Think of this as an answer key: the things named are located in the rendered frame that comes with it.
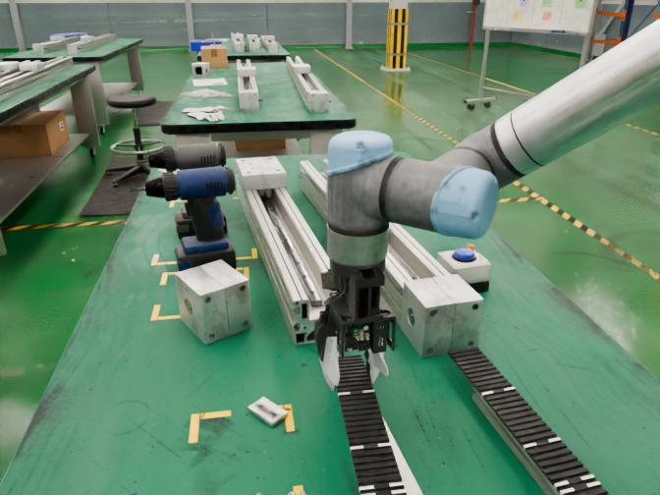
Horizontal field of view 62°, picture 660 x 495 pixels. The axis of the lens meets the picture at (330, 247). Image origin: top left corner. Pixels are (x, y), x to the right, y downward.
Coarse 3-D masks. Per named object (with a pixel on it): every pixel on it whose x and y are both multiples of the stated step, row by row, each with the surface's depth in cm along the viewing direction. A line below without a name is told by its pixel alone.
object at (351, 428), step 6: (372, 420) 70; (378, 420) 70; (348, 426) 70; (354, 426) 70; (360, 426) 70; (366, 426) 70; (372, 426) 69; (378, 426) 69; (384, 426) 69; (348, 432) 69; (354, 432) 69; (360, 432) 69; (366, 432) 69
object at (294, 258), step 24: (240, 192) 153; (264, 216) 122; (288, 216) 125; (264, 240) 113; (288, 240) 117; (312, 240) 110; (264, 264) 118; (288, 264) 100; (312, 264) 105; (288, 288) 92; (312, 288) 98; (288, 312) 95; (312, 312) 92; (312, 336) 93
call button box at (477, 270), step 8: (440, 256) 110; (448, 256) 109; (480, 256) 109; (448, 264) 107; (456, 264) 106; (464, 264) 106; (472, 264) 106; (480, 264) 106; (488, 264) 106; (456, 272) 105; (464, 272) 105; (472, 272) 106; (480, 272) 106; (488, 272) 107; (464, 280) 106; (472, 280) 106; (480, 280) 107; (488, 280) 108; (472, 288) 107; (480, 288) 108; (488, 288) 108
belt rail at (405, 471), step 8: (384, 424) 70; (392, 440) 68; (392, 448) 67; (400, 456) 66; (400, 464) 65; (400, 472) 63; (408, 472) 63; (408, 480) 62; (408, 488) 61; (416, 488) 61
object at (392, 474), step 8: (360, 472) 63; (368, 472) 63; (376, 472) 63; (384, 472) 63; (392, 472) 63; (360, 480) 62; (368, 480) 62; (376, 480) 62; (384, 480) 62; (392, 480) 62; (400, 480) 62
